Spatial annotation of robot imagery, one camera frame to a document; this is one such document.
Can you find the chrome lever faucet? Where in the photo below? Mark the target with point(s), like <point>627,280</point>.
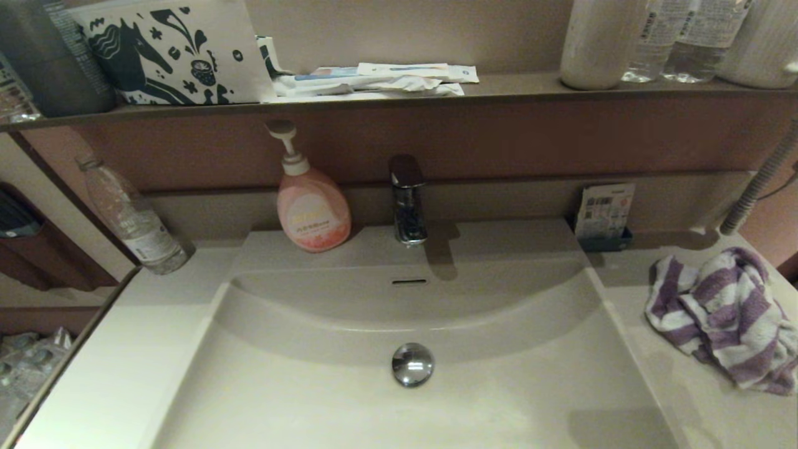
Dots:
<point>408,209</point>

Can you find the purple white striped towel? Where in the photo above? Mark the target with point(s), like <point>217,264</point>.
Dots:
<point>723,318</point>

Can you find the white ceramic sink basin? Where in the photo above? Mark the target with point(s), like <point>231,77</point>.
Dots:
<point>312,386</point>

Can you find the pink soap pump bottle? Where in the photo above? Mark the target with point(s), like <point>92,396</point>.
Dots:
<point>313,215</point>

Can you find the white tubes and packets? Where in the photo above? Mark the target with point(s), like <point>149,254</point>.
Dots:
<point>376,88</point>

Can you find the chrome drain stopper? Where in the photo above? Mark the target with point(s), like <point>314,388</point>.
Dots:
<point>412,365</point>

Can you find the long white toothbrush packet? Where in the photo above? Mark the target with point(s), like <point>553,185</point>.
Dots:
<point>414,72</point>

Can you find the blue white toothbrush packet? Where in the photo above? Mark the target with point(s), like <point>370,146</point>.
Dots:
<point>333,75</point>

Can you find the small blue tray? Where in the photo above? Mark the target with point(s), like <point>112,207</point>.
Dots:
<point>603,244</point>

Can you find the small card in blue holder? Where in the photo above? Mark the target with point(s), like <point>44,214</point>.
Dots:
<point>605,210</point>

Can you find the small white green box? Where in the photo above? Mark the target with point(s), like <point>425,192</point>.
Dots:
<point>270,56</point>

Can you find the clear plastic water bottle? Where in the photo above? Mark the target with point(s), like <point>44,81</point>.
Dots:
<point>701,53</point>
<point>137,227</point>
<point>651,47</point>

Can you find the white ceramic bottle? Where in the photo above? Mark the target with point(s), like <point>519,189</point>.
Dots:
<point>600,47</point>

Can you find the white horse print bag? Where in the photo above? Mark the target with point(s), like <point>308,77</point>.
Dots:
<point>187,50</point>

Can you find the dark brown panel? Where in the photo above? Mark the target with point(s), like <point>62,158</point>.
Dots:
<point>59,265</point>

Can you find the dark object blue rim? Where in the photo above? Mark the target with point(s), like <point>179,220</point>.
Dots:
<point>14,218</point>

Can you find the dark grey cylinder container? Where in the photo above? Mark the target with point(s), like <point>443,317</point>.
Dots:
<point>47,65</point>

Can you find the wrapped plastic bottle pack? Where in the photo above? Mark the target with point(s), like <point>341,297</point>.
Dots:
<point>28,371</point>

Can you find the clear plastic packet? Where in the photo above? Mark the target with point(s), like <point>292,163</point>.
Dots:
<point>14,103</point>

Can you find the white ribbed container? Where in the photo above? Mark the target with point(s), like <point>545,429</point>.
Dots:
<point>764,47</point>

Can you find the brown wall shelf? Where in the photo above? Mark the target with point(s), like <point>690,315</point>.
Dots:
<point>517,86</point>

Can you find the tan metal rail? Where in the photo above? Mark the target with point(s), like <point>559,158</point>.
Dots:
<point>59,374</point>

